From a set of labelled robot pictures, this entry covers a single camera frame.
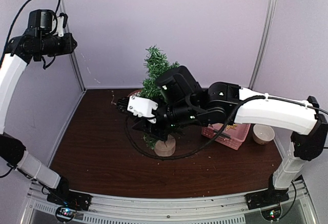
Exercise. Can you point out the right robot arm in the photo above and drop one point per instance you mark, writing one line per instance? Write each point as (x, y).
(187, 103)

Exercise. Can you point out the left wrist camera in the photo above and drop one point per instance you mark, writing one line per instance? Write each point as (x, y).
(59, 25)

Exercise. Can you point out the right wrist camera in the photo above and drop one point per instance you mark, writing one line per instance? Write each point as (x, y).
(139, 107)

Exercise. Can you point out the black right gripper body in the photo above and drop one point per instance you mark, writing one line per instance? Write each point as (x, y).
(162, 134)

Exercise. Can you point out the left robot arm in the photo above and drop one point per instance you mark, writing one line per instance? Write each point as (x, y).
(44, 36)

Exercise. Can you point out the pink perforated plastic basket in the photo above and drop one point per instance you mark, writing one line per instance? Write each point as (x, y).
(231, 138)

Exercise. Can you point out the small green christmas tree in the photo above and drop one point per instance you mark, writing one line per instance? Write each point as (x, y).
(157, 64)

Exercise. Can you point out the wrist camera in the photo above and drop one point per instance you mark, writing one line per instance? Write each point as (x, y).
(139, 107)
(59, 25)

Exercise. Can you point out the white ceramic bowl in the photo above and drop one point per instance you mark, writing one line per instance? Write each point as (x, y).
(262, 134)

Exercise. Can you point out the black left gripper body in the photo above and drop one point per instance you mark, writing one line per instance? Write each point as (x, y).
(67, 47)

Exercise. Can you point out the gold star ornament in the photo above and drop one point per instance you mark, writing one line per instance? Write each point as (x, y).
(231, 127)

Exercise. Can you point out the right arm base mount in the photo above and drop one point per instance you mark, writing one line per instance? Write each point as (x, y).
(269, 200)

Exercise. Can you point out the aluminium front rail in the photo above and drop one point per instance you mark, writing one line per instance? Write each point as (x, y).
(230, 208)

